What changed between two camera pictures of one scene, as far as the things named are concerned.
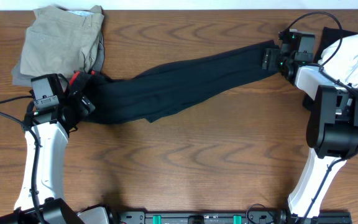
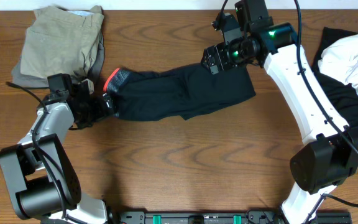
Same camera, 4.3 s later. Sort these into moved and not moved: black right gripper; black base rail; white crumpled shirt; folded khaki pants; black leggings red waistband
Moved: black leggings red waistband; black right gripper
Not moved: folded khaki pants; white crumpled shirt; black base rail
